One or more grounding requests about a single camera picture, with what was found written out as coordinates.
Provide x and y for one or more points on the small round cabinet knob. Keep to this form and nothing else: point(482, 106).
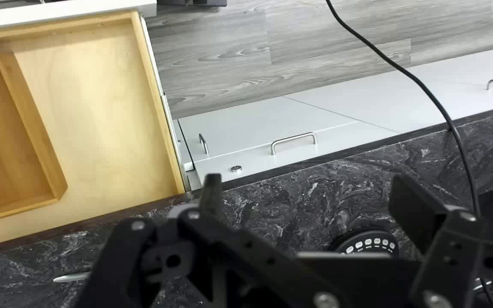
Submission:
point(237, 167)

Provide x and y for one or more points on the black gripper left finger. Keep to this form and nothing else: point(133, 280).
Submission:
point(162, 256)

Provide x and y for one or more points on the black kettle base with buttons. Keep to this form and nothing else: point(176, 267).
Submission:
point(369, 241)

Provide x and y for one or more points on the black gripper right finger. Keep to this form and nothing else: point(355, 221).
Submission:
point(453, 256)

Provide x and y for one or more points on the wooden drawer with white front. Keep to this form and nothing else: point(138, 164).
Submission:
point(104, 113)

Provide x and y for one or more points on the wooden drawer divider insert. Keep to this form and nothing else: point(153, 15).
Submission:
point(8, 142)

